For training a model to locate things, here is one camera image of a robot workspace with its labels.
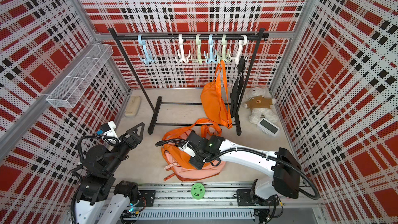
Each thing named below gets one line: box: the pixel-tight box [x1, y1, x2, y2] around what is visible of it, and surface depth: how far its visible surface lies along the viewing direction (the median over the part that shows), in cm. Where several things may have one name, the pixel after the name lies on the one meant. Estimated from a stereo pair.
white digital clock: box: [257, 117, 281, 137], surface depth 97 cm
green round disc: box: [190, 182, 206, 200], surface depth 74 cm
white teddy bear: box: [243, 87, 279, 125], surface depth 104 cm
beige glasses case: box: [124, 95, 141, 118], surface depth 110 cm
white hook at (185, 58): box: [175, 33, 192, 64], surface depth 70 cm
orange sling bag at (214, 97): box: [200, 60, 233, 130], surface depth 90 cm
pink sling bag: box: [163, 150, 226, 181], surface depth 78 cm
